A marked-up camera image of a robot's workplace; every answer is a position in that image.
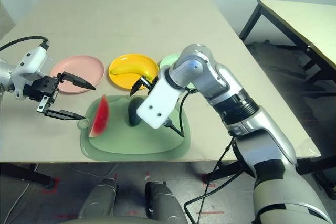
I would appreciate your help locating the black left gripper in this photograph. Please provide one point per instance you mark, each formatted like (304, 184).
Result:
(44, 86)

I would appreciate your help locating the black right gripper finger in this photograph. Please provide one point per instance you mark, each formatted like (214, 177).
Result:
(152, 80)
(138, 85)

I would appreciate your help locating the yellow toy banana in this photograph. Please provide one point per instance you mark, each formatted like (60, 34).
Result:
(126, 70)

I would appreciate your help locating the dark green avocado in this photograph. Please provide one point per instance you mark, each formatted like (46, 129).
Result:
(134, 113)

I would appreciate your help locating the red watermelon slice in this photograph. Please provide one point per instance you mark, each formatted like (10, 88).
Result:
(101, 119)

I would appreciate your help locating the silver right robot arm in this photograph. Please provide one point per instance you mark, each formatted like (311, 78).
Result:
(236, 108)

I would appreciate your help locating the yellow plastic plate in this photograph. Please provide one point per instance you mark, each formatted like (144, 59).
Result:
(128, 82)

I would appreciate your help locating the light green plastic plate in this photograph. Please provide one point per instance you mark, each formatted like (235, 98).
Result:
(168, 61)

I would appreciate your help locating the pink plastic plate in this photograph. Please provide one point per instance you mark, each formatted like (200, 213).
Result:
(78, 66)

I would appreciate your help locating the green silicone mat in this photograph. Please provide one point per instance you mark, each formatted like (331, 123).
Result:
(136, 142)

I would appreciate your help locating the grey robot left leg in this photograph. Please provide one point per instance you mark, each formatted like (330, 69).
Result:
(99, 197)

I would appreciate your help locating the grey robot leg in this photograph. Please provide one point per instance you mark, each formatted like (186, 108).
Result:
(99, 197)
(165, 203)

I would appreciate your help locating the grey robot right leg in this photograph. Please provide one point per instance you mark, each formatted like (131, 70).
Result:
(165, 203)

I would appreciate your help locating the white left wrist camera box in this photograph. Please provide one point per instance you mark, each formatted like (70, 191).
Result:
(31, 64)

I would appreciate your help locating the side table with black frame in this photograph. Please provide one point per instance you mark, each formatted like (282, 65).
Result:
(296, 19)

